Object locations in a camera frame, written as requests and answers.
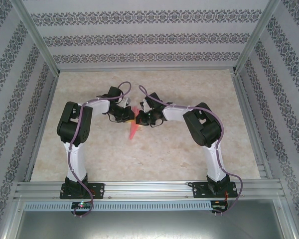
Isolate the pink square paper sheet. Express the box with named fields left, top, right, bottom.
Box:
left=128, top=106, right=143, bottom=140

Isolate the steel sheet panel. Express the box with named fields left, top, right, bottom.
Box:
left=13, top=210, right=290, bottom=239

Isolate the circuit board with green light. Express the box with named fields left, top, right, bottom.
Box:
left=71, top=202, right=93, bottom=209

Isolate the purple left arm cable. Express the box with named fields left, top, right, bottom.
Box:
left=67, top=81, right=133, bottom=219

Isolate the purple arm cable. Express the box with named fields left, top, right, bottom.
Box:
left=67, top=81, right=133, bottom=219
left=138, top=85, right=244, bottom=217

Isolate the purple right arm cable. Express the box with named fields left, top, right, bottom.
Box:
left=138, top=85, right=244, bottom=217

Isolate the aluminium mounting rail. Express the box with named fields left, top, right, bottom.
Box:
left=14, top=181, right=285, bottom=200

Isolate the aluminium side rail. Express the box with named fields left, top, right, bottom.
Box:
left=231, top=72, right=274, bottom=180
left=23, top=72, right=60, bottom=182

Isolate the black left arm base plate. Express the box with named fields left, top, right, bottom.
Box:
left=59, top=183, right=106, bottom=200

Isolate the slotted grey cable duct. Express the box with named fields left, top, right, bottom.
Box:
left=23, top=200, right=213, bottom=212

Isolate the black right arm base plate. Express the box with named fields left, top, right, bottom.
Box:
left=191, top=181, right=239, bottom=199

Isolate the aluminium frame post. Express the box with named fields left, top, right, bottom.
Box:
left=233, top=0, right=282, bottom=74
left=11, top=0, right=60, bottom=77

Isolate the aluminium frame upright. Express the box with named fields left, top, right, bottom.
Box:
left=1, top=196, right=24, bottom=239
left=276, top=199, right=299, bottom=239

